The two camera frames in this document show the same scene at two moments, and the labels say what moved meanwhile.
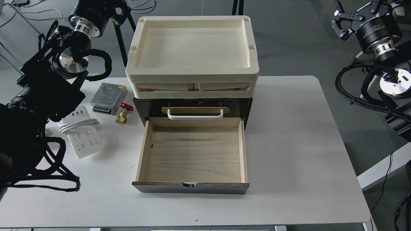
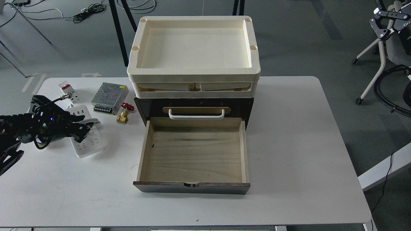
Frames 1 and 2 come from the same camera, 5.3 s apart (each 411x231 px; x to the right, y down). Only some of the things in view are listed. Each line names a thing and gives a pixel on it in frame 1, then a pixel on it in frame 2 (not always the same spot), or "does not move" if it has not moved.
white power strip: [86, 142] does not move
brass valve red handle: [122, 118] does not move
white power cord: [65, 128] does not move
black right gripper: [379, 36] → [403, 27]
